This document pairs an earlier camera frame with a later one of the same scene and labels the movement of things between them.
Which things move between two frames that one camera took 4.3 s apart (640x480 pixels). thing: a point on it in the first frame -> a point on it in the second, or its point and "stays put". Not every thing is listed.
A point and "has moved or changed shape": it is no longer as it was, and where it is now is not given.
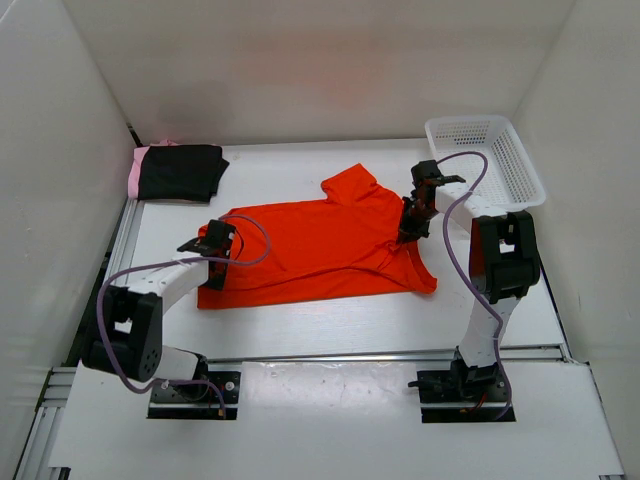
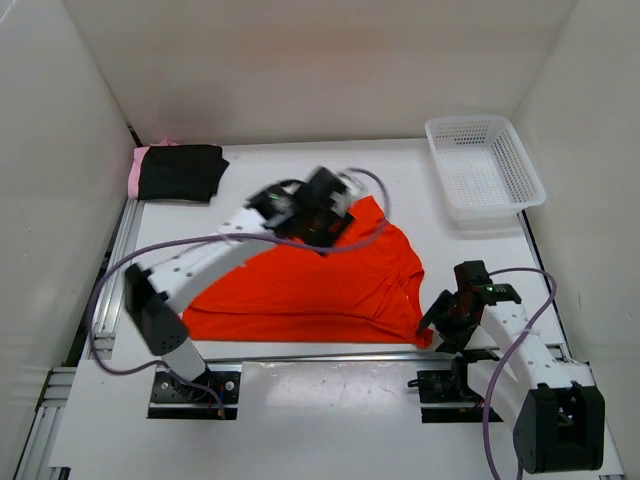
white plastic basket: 509,180 stays put
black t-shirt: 190,173 stays put
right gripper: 410,232 -> 438,309
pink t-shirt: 139,153 stays put
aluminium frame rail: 37,457 stays put
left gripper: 216,283 -> 334,215
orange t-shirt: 341,244 has moved or changed shape
